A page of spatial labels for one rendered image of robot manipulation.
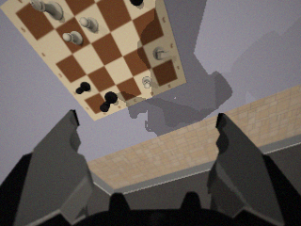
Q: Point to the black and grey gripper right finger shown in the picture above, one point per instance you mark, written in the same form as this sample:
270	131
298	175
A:
247	185

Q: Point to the white pawn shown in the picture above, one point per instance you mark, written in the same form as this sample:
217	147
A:
90	23
74	37
146	81

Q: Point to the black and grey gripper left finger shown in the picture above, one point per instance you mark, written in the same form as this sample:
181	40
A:
49	186

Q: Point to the brown and cream chessboard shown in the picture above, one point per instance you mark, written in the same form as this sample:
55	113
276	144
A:
114	58

